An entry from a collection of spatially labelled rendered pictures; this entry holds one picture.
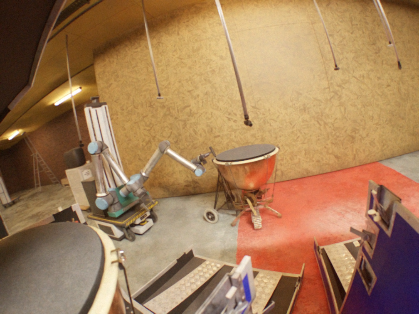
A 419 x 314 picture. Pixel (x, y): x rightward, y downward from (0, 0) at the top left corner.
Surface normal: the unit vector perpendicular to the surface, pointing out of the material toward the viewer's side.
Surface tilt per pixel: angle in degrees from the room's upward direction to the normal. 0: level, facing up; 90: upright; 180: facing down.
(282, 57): 90
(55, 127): 90
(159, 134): 90
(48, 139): 90
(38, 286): 0
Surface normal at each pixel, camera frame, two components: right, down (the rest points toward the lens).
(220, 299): 0.82, -0.07
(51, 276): -0.21, -0.96
